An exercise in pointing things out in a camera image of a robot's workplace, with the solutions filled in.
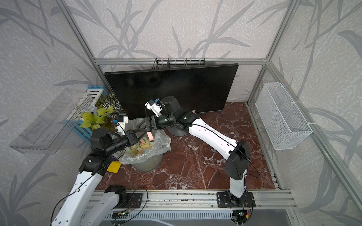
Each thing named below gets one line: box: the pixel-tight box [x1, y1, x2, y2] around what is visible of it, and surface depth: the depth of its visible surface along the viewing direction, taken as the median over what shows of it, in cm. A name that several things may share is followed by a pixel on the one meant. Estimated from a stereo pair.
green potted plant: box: [79, 93, 123, 130], surface depth 82 cm
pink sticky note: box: [146, 131, 155, 142], surface depth 70 cm
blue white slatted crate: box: [65, 85, 108, 145], surface depth 82 cm
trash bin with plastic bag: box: [113, 117, 172, 173], surface depth 70 cm
